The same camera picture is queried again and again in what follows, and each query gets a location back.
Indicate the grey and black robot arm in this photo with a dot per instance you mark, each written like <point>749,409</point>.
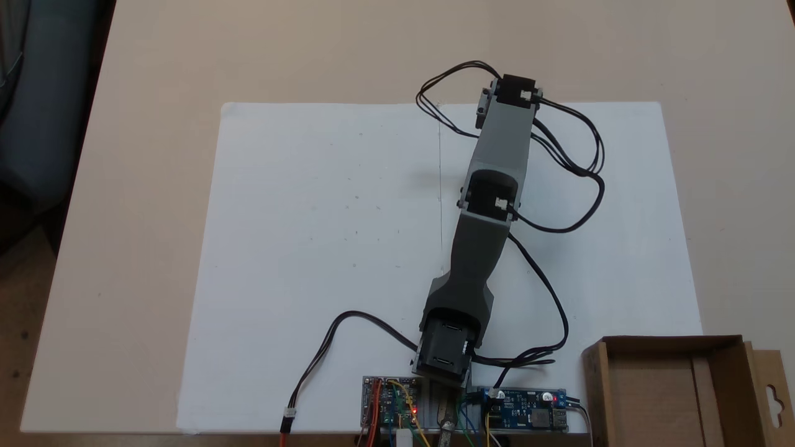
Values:
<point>475,267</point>

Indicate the metal table clamp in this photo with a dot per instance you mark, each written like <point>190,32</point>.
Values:
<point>447,425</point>

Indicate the white paper sheet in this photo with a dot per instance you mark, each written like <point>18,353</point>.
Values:
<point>310,248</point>

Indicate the brown cardboard box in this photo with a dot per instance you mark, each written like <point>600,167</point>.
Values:
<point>671,391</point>

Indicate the blue circuit board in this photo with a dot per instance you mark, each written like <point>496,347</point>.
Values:
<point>528,410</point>

